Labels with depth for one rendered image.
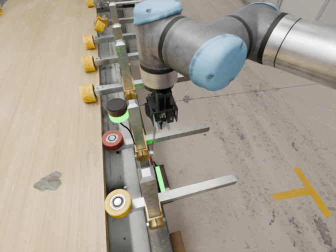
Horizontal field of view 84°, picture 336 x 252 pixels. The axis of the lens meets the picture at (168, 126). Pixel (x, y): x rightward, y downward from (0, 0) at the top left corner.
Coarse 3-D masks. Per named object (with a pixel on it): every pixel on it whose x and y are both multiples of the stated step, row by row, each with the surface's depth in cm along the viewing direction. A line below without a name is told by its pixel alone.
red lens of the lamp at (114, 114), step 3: (123, 99) 57; (123, 108) 55; (126, 108) 56; (108, 111) 54; (111, 111) 54; (114, 111) 54; (117, 111) 54; (120, 111) 54; (123, 111) 55; (111, 114) 55; (114, 114) 54; (117, 114) 55; (120, 114) 55; (123, 114) 56
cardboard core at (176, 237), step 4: (172, 232) 125; (176, 232) 125; (172, 236) 123; (176, 236) 123; (180, 236) 124; (172, 240) 122; (176, 240) 121; (180, 240) 122; (172, 244) 122; (176, 244) 120; (180, 244) 120; (176, 248) 119; (180, 248) 119; (184, 248) 121
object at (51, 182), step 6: (48, 174) 63; (54, 174) 62; (60, 174) 63; (42, 180) 60; (48, 180) 60; (54, 180) 61; (60, 180) 62; (36, 186) 60; (42, 186) 59; (48, 186) 60; (54, 186) 60
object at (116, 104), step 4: (112, 100) 56; (116, 100) 56; (120, 100) 56; (108, 104) 55; (112, 104) 55; (116, 104) 55; (120, 104) 55; (124, 104) 55; (108, 108) 54; (112, 108) 54; (116, 108) 54; (120, 108) 54; (128, 116) 59; (128, 120) 60; (128, 128) 64; (132, 136) 68
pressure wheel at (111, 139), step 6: (108, 132) 74; (114, 132) 74; (120, 132) 74; (102, 138) 72; (108, 138) 72; (114, 138) 72; (120, 138) 72; (108, 144) 70; (114, 144) 70; (120, 144) 72
